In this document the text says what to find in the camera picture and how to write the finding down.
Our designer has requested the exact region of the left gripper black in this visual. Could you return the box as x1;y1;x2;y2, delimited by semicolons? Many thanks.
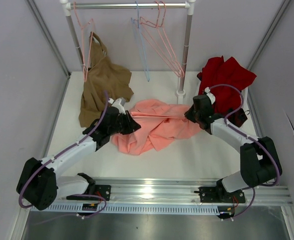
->
108;110;140;136

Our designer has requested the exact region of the pink skirt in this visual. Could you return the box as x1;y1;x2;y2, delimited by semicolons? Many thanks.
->
111;99;200;156

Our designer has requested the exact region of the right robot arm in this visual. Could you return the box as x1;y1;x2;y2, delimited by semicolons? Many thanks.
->
185;94;282;203

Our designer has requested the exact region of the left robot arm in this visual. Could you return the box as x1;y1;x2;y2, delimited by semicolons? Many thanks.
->
17;106;141;211

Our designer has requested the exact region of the pink hanger far left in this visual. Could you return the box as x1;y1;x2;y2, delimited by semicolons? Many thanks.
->
73;1;95;82

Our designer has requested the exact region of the pink hanger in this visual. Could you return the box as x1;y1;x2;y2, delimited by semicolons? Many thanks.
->
73;1;95;82
140;0;185;78
138;16;182;77

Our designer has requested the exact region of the pink hanger right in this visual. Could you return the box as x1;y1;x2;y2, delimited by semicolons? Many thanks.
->
140;0;185;78

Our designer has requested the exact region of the pink hanger middle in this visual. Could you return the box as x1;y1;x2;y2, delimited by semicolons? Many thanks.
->
138;16;182;77

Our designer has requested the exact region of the red garment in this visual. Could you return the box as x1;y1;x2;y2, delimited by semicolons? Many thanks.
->
197;56;256;127

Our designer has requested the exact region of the tan brown garment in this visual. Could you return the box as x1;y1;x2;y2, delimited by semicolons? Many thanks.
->
79;33;134;128

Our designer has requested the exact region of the white laundry basket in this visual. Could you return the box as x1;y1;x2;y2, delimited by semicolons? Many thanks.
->
197;74;250;118

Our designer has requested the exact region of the metal clothes rack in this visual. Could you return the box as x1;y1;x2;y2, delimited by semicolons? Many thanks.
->
60;0;196;104

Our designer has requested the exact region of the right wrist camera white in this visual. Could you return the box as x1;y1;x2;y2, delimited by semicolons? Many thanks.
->
204;87;216;105

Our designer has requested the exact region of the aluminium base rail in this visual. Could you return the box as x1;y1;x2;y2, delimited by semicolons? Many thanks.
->
20;177;293;206

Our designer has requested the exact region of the left black mount plate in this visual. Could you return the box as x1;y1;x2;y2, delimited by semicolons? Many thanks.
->
86;184;112;201

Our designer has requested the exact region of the black mount plate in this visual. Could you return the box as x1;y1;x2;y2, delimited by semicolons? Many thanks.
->
194;186;246;204
86;184;112;201

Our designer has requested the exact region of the right black mount plate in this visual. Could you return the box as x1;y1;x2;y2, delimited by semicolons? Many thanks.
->
194;186;246;204

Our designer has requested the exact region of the white slotted cable duct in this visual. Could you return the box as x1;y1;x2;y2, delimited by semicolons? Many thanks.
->
31;204;219;215

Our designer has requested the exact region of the blue wire hanger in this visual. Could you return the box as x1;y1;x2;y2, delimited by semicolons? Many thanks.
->
131;1;150;82

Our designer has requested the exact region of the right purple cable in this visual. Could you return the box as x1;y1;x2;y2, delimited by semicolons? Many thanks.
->
204;83;280;222

